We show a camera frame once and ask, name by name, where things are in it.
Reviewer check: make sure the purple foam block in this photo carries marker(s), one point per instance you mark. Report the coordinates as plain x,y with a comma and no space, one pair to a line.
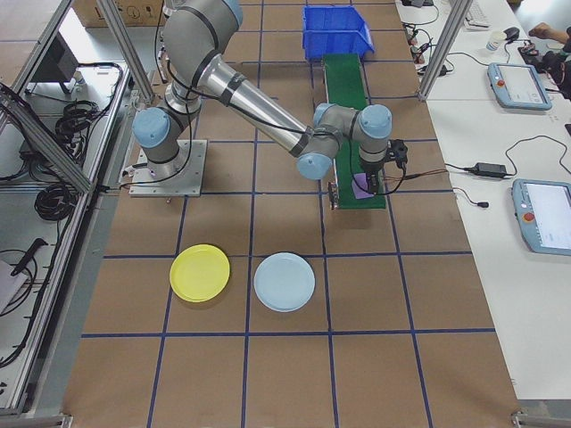
359,189

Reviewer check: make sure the bystander bare forearm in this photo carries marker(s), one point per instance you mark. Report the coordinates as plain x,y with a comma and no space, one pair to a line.
560,38

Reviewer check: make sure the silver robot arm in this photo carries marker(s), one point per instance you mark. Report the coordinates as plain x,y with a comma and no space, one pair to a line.
250,102

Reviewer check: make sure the light blue plastic plate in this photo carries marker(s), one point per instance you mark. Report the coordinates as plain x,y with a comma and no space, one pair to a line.
284,282

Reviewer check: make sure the yellow plastic plate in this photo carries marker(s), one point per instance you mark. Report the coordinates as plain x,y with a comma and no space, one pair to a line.
201,273

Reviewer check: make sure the bystander bare hand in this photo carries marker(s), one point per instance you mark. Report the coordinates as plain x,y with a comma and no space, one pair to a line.
540,30

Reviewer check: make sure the green conveyor belt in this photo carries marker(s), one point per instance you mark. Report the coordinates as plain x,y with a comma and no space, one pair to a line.
352,111

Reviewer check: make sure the black power adapter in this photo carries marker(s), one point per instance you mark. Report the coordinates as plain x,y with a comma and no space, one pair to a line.
490,169

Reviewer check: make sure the power strip with plugs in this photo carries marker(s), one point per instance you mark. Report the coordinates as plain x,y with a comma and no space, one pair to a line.
416,44

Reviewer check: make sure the blue plastic storage bin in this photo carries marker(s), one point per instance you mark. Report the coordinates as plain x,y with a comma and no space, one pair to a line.
334,27

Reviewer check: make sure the blue grey teach pendant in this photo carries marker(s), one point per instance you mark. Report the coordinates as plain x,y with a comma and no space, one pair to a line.
544,216
519,84

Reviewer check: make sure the white paper cup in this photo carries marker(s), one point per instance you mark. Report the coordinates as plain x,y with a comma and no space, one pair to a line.
494,41

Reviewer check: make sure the white keyboard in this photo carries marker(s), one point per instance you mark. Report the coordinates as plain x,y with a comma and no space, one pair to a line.
477,15

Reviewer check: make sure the black computer mouse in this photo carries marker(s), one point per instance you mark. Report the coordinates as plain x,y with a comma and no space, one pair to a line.
511,32

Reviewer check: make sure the black electronics box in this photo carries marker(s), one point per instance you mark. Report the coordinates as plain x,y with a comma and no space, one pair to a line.
531,50

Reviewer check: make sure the bystander dark shirt torso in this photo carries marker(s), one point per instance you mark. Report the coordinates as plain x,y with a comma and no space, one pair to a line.
557,71

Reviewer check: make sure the aluminium corner bar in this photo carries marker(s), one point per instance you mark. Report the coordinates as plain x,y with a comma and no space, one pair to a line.
35,420
540,417

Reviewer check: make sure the small white bottle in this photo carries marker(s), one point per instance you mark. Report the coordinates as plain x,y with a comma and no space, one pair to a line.
79,76

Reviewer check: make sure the black handheld tool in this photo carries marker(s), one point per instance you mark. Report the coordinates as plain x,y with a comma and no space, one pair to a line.
29,254

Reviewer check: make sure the white paper sheet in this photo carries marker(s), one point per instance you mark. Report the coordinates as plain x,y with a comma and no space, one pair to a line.
9,285

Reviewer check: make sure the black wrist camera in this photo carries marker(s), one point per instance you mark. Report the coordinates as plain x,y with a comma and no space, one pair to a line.
398,153

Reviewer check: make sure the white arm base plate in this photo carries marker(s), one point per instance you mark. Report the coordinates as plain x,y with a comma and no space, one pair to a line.
192,178

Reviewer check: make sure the V-shaped metal bar frame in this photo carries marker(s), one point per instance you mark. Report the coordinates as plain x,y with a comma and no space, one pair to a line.
49,147

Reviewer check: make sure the black monitor inside frame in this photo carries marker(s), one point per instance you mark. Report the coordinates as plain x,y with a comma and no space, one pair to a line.
55,58

